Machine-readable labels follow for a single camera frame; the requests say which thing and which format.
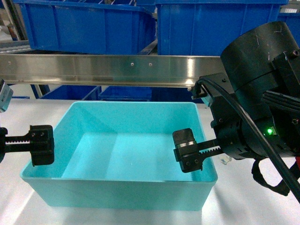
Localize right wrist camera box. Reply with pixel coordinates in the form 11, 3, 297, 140
190, 81, 213, 107

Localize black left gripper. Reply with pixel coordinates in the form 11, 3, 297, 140
0, 125, 55, 166

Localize blue bin front shelf right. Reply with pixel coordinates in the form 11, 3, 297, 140
155, 0, 288, 56

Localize blue bin front shelf left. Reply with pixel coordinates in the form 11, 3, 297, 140
14, 0, 156, 55

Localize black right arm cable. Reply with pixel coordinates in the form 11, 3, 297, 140
194, 78, 300, 207

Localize light cyan plastic bin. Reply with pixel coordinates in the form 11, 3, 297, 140
20, 101, 218, 211

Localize blue bin shelf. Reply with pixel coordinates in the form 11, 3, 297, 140
155, 0, 288, 56
14, 0, 156, 55

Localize steel front shelf rail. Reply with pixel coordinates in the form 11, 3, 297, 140
0, 54, 225, 88

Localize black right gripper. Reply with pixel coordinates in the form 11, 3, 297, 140
172, 73, 298, 173

